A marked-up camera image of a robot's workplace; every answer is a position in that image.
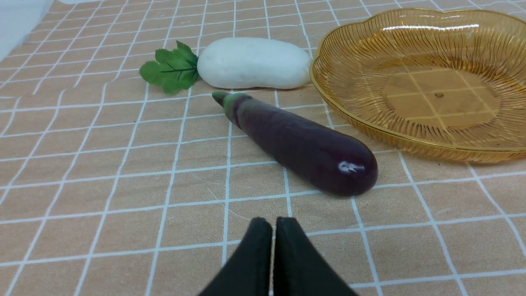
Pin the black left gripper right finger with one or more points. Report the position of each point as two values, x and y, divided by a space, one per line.
299 269

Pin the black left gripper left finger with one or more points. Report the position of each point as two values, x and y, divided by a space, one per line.
247 271

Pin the purple toy eggplant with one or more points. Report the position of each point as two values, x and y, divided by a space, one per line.
329 160

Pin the white toy radish with leaves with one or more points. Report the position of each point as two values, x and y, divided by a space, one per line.
230 63

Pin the orange grid tablecloth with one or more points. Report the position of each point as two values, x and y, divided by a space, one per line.
109 187

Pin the amber ribbed glass plate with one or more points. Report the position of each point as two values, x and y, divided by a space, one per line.
445 85

